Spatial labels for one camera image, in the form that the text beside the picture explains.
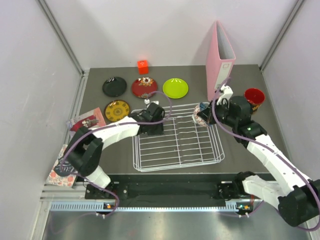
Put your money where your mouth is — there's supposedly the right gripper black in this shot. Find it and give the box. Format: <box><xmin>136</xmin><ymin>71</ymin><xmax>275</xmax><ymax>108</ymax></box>
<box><xmin>197</xmin><ymin>98</ymin><xmax>237</xmax><ymax>128</ymax></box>

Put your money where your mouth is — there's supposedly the red blue patterned bowl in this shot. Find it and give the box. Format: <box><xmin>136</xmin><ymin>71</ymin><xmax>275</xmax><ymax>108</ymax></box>
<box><xmin>192</xmin><ymin>102</ymin><xmax>211</xmax><ymax>127</ymax></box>

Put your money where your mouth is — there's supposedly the white wire dish rack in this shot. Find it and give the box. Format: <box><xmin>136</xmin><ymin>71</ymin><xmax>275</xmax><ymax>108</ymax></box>
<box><xmin>132</xmin><ymin>103</ymin><xmax>225</xmax><ymax>173</ymax></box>

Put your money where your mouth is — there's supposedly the green plate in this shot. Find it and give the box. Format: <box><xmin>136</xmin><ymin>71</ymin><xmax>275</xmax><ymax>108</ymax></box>
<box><xmin>162</xmin><ymin>78</ymin><xmax>189</xmax><ymax>99</ymax></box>

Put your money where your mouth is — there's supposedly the yellow plate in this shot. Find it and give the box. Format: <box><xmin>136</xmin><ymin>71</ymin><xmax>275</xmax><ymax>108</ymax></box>
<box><xmin>104</xmin><ymin>100</ymin><xmax>130</xmax><ymax>122</ymax></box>

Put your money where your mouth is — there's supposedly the red floral plate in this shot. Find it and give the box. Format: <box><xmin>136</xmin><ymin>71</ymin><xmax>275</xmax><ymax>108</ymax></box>
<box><xmin>131</xmin><ymin>77</ymin><xmax>158</xmax><ymax>99</ymax></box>

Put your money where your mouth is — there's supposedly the red cup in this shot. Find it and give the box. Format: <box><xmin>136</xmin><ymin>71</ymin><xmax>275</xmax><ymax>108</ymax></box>
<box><xmin>244</xmin><ymin>88</ymin><xmax>266</xmax><ymax>114</ymax></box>

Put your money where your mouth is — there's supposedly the black glossy plate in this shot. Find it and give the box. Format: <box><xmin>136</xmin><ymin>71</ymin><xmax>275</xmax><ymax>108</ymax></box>
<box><xmin>102</xmin><ymin>76</ymin><xmax>127</xmax><ymax>97</ymax></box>

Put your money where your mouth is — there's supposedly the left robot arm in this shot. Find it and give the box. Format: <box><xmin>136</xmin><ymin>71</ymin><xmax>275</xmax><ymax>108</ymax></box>
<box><xmin>62</xmin><ymin>102</ymin><xmax>165</xmax><ymax>199</ymax></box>

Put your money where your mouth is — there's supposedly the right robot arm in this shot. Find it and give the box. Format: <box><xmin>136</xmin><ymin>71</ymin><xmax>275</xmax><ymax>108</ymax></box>
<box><xmin>192</xmin><ymin>96</ymin><xmax>320</xmax><ymax>227</ymax></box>

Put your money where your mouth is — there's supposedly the red illustrated card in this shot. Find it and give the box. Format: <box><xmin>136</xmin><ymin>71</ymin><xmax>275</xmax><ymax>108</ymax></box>
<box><xmin>66</xmin><ymin>107</ymin><xmax>106</xmax><ymax>137</ymax></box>

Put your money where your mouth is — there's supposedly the orange cube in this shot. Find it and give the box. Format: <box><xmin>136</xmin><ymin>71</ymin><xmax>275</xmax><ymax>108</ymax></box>
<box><xmin>137</xmin><ymin>60</ymin><xmax>149</xmax><ymax>75</ymax></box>

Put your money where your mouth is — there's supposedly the floral patterned cloth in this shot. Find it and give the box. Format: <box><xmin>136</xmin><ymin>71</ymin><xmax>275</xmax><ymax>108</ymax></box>
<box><xmin>45</xmin><ymin>144</ymin><xmax>78</xmax><ymax>188</ymax></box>

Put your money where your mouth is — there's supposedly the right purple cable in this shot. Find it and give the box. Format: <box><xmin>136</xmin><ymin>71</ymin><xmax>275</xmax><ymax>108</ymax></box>
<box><xmin>211</xmin><ymin>77</ymin><xmax>320</xmax><ymax>232</ymax></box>

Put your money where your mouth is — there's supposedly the purple cable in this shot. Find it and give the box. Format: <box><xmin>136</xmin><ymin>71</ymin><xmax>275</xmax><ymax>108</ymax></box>
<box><xmin>59</xmin><ymin>91</ymin><xmax>173</xmax><ymax>176</ymax></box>
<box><xmin>211</xmin><ymin>77</ymin><xmax>320</xmax><ymax>232</ymax></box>

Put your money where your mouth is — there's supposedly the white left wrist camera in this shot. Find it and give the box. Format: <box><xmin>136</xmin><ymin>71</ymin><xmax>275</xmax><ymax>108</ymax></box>
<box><xmin>144</xmin><ymin>98</ymin><xmax>159</xmax><ymax>107</ymax></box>

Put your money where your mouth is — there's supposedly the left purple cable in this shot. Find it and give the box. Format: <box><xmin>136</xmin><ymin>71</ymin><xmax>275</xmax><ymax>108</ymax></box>
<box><xmin>59</xmin><ymin>91</ymin><xmax>173</xmax><ymax>176</ymax></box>

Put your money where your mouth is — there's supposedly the pink ring binder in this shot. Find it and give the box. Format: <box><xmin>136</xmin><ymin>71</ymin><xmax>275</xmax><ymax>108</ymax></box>
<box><xmin>205</xmin><ymin>20</ymin><xmax>236</xmax><ymax>101</ymax></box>

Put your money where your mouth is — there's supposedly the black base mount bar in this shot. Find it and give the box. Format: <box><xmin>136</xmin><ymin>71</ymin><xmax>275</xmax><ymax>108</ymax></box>
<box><xmin>84</xmin><ymin>174</ymin><xmax>276</xmax><ymax>202</ymax></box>

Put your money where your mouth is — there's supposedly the grey slotted cable duct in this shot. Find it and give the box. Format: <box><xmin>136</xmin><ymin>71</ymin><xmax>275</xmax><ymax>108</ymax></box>
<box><xmin>49</xmin><ymin>198</ymin><xmax>256</xmax><ymax>213</ymax></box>

